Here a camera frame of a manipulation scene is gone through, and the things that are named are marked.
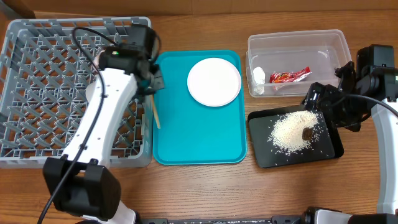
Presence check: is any wooden chopstick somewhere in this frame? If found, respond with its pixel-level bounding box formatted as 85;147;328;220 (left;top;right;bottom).
150;95;161;129

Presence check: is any brown food scrap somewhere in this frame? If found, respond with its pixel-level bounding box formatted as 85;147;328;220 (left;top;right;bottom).
302;128;313;141

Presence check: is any red snack wrapper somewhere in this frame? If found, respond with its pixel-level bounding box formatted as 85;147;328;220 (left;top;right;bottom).
269;67;312;83

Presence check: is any pile of white rice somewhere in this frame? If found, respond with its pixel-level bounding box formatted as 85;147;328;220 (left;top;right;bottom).
267;110;324;156

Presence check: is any large white plate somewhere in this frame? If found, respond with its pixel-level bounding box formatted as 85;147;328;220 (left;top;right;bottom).
187;58;241;107

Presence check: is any white tissue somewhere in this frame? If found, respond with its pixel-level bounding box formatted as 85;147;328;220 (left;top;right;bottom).
253;67;266;95

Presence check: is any small white dish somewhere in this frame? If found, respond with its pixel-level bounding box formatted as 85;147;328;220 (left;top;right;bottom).
93;50;103;69

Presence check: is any grey bowl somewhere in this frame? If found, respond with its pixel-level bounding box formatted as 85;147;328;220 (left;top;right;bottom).
85;81;101;103

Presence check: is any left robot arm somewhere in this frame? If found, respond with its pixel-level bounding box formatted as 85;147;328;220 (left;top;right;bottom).
37;24;165;223

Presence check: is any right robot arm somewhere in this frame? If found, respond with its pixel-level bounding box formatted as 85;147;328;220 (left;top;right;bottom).
303;44;397;214

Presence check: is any black tray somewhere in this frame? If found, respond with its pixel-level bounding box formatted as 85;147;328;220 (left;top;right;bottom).
248;105;344;168

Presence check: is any teal serving tray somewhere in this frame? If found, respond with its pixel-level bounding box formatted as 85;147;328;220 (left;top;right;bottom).
152;50;248;166

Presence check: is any clear plastic bin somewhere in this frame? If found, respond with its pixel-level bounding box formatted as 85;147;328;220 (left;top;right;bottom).
246;29;351;98

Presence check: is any grey plastic dish rack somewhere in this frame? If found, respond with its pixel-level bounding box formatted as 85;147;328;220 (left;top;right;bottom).
1;17;151;169

